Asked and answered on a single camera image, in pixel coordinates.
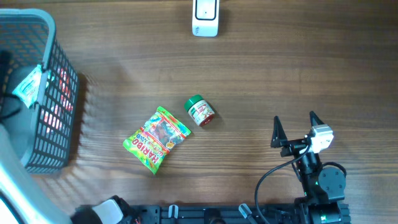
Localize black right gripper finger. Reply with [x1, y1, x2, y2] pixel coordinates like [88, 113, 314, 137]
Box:
[309, 111, 324, 126]
[271, 116, 288, 148]

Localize green lidded jar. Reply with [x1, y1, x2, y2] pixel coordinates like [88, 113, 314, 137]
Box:
[184, 95, 215, 126]

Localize Haribo gummy candy bag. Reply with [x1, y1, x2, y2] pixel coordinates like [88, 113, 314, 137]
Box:
[123, 106, 191, 174]

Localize grey plastic shopping basket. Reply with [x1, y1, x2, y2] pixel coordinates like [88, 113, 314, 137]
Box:
[1, 9, 80, 174]

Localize teal tissue packet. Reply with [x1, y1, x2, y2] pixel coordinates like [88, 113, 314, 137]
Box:
[11, 64, 44, 108]

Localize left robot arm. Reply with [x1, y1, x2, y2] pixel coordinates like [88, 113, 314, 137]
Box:
[1, 126, 137, 223]

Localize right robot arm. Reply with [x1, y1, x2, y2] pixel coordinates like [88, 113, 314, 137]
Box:
[271, 111, 347, 223]

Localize white barcode scanner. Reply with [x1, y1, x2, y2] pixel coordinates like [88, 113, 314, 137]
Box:
[192, 0, 220, 37]

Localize black right camera cable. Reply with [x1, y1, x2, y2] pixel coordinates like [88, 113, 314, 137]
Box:
[254, 144, 312, 215]

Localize black mounting rail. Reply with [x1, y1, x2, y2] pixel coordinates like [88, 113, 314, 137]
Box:
[133, 203, 352, 224]

